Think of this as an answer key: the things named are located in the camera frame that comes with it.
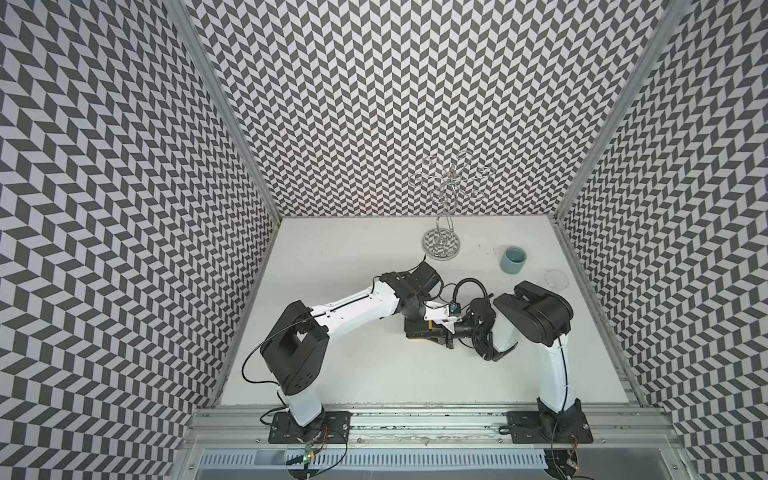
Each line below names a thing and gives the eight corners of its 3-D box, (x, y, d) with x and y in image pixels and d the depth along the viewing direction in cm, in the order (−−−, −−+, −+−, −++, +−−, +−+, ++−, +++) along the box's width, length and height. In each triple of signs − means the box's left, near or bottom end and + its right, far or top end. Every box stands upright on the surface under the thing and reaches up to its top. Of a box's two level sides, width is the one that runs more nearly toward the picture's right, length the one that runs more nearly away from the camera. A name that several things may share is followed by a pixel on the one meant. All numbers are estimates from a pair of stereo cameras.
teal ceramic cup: (503, 276, 104) (509, 263, 98) (498, 258, 109) (503, 245, 103) (522, 276, 104) (529, 263, 98) (516, 258, 109) (523, 245, 103)
